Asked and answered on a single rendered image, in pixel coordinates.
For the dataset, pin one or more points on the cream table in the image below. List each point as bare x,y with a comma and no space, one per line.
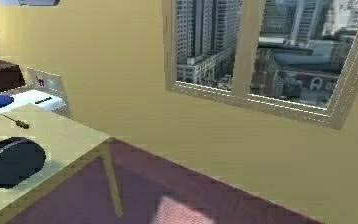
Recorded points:
63,140

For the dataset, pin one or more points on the blue framed wall picture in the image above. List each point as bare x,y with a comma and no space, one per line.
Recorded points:
27,2

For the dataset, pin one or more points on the black screwdriver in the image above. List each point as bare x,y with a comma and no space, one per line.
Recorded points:
18,122

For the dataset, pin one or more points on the dark brown box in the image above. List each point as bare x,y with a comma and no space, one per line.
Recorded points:
2,75

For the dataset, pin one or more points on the beige framed window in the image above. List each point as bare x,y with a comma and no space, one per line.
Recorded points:
247,50

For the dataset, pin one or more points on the black round disc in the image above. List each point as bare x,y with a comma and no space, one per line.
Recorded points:
13,161

